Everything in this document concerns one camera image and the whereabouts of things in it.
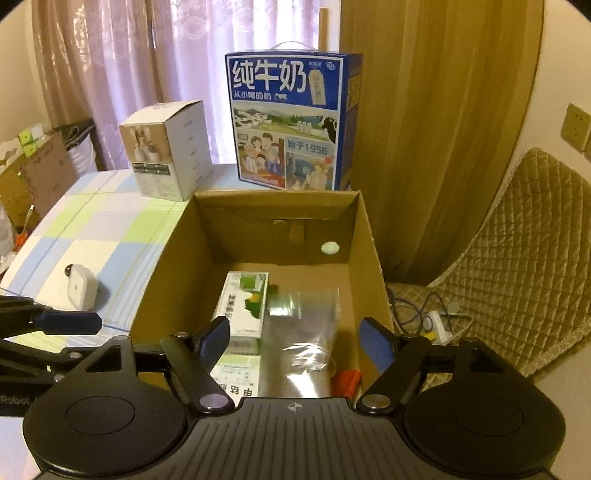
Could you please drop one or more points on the checked pastel sheet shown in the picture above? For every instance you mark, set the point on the checked pastel sheet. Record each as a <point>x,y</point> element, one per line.
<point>92,217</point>

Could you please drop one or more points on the red candy packet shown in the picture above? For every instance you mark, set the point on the red candy packet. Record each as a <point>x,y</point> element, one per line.
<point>346,381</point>

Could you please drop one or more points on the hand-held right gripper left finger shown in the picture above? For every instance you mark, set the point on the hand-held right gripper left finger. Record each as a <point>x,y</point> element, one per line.
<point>217,337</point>

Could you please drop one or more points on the white power strip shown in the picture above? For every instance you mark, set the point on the white power strip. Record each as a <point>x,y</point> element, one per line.
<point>438,325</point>

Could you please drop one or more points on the blue milk carton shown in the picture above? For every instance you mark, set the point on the blue milk carton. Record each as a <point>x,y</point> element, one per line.
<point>277,120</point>

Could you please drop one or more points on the small green white box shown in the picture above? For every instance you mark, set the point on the small green white box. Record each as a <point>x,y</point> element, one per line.
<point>240,309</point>

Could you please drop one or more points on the quilted beige chair cushion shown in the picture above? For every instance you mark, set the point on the quilted beige chair cushion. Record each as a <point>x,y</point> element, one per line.
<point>517,258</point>

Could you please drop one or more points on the small white device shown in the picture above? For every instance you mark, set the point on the small white device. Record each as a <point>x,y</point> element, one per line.
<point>81,288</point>

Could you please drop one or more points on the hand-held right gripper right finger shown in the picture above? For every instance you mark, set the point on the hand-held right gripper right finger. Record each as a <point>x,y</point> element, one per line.
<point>376,344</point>

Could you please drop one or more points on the white product box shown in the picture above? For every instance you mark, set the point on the white product box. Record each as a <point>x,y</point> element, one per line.
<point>157,152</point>

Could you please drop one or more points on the white paper bag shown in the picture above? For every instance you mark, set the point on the white paper bag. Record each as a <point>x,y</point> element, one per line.
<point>83,152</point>

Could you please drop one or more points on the beige wall socket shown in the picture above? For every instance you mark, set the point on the beige wall socket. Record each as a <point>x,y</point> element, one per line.
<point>577,129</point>

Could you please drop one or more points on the brown curtain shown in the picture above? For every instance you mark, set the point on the brown curtain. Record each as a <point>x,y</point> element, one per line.
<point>438,115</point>

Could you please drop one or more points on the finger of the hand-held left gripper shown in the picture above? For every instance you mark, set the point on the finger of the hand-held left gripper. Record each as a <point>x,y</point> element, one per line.
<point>69,322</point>
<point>41,362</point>

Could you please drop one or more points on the green white small cartons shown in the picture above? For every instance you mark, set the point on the green white small cartons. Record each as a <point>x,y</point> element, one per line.
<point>30,138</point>

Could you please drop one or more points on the pink curtain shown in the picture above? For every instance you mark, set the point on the pink curtain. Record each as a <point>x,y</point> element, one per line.
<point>161,50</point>

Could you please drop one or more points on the white green medicine box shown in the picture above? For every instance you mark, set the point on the white green medicine box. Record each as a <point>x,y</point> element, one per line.
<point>240,374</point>

